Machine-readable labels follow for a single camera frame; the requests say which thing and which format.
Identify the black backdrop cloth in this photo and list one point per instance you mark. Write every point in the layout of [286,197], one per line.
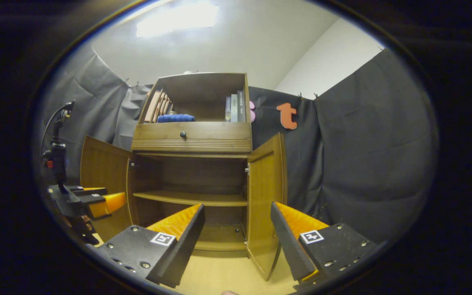
[363,155]

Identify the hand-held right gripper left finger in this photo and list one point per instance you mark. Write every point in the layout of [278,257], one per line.
[183,250]

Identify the wooden double-door shoe cabinet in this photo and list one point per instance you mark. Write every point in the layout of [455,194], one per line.
[195,144]

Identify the wooden inner shelf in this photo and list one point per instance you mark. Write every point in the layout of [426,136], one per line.
[191,198]

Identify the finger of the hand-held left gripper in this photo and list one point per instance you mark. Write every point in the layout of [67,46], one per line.
[111,204]
[90,190]

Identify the wooden shoe cabinet door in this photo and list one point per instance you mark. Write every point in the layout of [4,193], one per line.
[105,172]
[264,196]

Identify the folded blue cloth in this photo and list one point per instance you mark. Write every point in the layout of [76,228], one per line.
[175,118]

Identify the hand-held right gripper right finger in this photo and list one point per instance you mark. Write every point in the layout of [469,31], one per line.
[290,246]

